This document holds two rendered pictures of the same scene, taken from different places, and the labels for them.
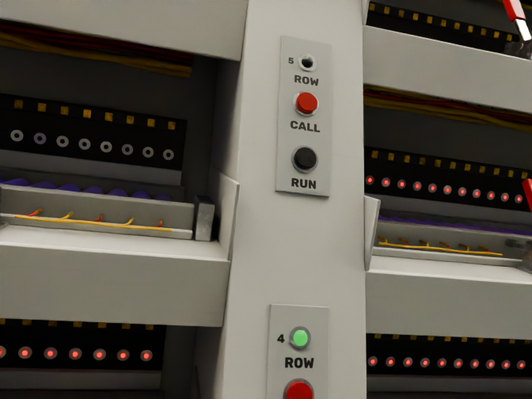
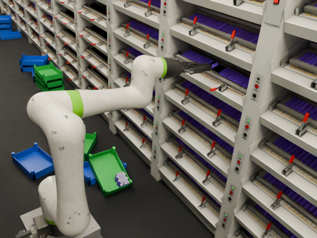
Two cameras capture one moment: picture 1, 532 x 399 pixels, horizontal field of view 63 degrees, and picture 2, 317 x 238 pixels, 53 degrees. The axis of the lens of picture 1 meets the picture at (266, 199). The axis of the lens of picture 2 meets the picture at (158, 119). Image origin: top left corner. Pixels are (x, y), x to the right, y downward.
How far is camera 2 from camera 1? 1.32 m
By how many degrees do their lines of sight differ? 80
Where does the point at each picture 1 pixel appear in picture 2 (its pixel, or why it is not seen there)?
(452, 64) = (288, 83)
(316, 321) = (251, 119)
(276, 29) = (255, 71)
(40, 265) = (226, 98)
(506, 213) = not seen: outside the picture
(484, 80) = (296, 89)
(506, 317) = (283, 134)
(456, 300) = (273, 127)
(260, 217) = (247, 102)
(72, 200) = (234, 87)
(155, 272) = (236, 104)
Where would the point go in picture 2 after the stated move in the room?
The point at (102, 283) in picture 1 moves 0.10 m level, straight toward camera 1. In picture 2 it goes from (231, 102) to (217, 108)
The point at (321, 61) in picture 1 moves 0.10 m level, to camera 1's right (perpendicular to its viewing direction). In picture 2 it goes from (261, 79) to (276, 89)
